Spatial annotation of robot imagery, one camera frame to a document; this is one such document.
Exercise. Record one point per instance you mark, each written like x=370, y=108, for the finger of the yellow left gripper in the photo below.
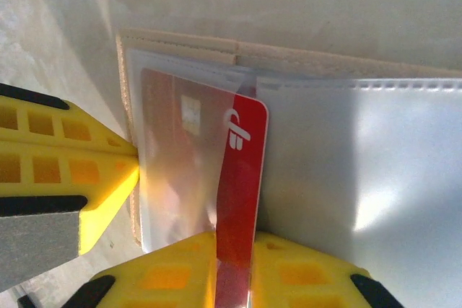
x=54, y=124
x=72, y=178

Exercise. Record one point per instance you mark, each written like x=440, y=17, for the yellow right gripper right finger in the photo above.
x=307, y=279

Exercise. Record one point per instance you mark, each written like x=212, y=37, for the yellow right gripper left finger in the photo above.
x=169, y=279

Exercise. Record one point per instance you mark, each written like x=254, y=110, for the red credit card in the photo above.
x=242, y=185
x=162, y=124

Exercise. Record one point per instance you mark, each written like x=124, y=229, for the beige card holder clear sleeves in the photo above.
x=379, y=142

